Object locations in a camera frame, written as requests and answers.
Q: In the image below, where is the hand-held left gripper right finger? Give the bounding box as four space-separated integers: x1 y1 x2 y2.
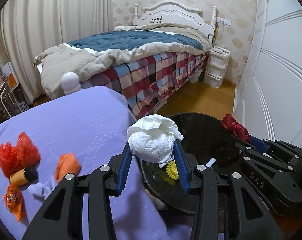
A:
173 140 285 240

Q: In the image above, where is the brown patterned bag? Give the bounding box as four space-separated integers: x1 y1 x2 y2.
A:
0 90 16 129

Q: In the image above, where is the white tissue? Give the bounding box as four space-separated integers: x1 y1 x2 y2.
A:
126 114 184 168

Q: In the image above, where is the orange-red mesh net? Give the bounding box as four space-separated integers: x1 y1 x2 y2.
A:
0 132 41 178

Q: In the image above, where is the beige pillow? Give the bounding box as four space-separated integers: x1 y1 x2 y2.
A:
114 25 141 32

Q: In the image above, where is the white plastic drawer unit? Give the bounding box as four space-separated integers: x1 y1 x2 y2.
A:
203 47 231 88

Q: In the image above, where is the small white bin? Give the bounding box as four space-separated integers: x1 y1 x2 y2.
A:
190 69 203 83

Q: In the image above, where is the orange printed wrapper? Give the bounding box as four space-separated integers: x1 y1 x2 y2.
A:
2 184 26 222

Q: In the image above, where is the red mesh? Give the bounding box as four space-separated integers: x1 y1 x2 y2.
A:
221 114 251 143

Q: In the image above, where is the yellow spiky ball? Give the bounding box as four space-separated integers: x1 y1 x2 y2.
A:
165 160 179 180

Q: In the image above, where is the white cord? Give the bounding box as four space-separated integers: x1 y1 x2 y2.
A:
0 90 13 118

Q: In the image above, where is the small white orange box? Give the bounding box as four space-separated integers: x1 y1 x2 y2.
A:
1 62 18 89

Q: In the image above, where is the bed with plaid sheet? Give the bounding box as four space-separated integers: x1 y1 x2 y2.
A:
33 23 213 100

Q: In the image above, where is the cream pleated curtain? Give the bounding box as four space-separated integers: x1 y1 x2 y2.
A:
0 0 116 103

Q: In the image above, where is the white wooden headboard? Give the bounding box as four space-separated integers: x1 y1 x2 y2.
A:
133 0 218 34

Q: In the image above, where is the yellow black cylinder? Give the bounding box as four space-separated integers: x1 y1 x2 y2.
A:
9 167 39 187

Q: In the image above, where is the black trash bin with bag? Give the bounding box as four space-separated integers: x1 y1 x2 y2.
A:
138 112 274 215

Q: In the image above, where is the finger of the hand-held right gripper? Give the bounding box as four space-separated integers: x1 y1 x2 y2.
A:
250 134 302 160
232 140 295 173

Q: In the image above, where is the pale paper scrap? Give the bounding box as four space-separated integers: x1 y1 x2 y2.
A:
28 177 59 201

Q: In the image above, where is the white panelled wardrobe door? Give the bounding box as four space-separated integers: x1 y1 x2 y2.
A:
232 0 302 153

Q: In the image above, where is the white bedpost knob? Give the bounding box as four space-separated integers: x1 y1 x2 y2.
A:
61 72 81 96

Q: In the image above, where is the yellow black charging cable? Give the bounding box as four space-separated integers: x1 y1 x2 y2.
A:
208 21 220 43

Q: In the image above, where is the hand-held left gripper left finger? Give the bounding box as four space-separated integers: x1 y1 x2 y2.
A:
22 141 132 240

